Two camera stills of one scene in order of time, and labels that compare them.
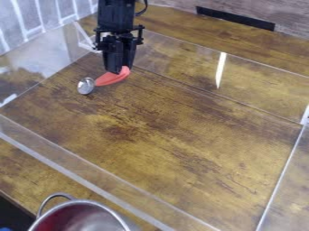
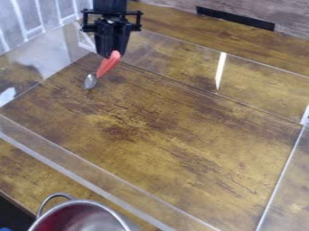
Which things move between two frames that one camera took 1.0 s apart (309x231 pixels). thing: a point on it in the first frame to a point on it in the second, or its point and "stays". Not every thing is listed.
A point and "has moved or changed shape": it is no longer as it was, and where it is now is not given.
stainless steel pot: [80, 216] stays
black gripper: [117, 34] to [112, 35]
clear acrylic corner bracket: [84, 39] stays
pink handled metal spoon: [88, 83] has moved or changed shape
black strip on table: [237, 19] stays
